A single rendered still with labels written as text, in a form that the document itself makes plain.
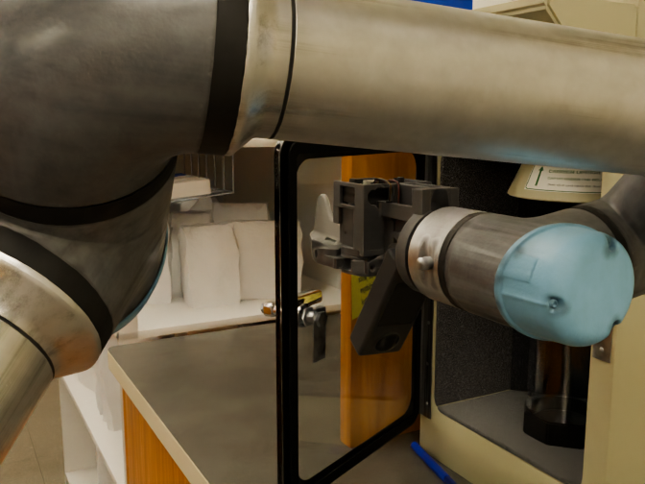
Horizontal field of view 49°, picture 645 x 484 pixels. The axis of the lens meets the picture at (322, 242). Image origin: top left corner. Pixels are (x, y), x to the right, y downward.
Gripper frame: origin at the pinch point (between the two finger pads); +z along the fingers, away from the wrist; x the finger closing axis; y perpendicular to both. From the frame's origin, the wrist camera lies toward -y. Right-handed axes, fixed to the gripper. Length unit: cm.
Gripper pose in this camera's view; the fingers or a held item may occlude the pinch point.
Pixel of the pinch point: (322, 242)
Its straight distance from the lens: 74.5
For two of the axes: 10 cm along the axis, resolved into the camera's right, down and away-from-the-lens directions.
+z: -4.7, -1.5, 8.7
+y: 0.0, -9.9, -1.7
